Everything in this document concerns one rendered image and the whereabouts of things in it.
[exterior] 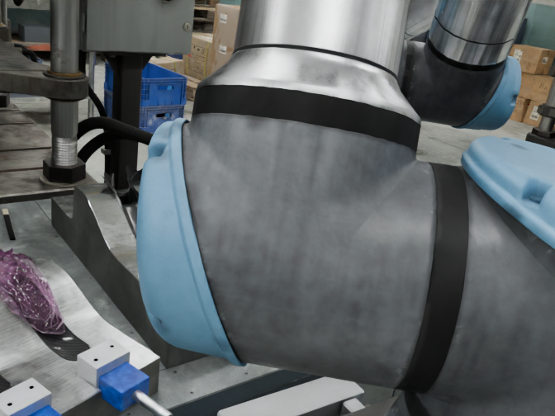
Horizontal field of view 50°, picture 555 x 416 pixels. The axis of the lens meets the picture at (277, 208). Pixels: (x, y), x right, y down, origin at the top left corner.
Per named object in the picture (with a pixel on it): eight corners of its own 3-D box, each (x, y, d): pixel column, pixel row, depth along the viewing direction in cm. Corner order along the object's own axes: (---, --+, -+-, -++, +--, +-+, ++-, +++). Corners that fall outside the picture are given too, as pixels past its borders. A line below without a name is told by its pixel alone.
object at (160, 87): (187, 105, 468) (189, 77, 460) (142, 108, 442) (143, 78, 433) (147, 87, 508) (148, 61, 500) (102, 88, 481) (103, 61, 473)
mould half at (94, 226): (310, 324, 98) (324, 251, 93) (166, 369, 83) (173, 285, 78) (170, 208, 134) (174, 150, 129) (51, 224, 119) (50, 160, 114)
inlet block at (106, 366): (183, 425, 70) (187, 388, 68) (151, 449, 66) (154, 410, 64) (109, 373, 77) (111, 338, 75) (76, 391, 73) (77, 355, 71)
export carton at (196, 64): (247, 85, 611) (252, 44, 596) (209, 85, 585) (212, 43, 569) (215, 72, 656) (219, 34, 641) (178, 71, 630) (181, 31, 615)
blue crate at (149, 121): (187, 131, 476) (189, 105, 468) (139, 136, 448) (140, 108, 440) (146, 111, 517) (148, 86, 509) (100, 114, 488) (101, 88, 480)
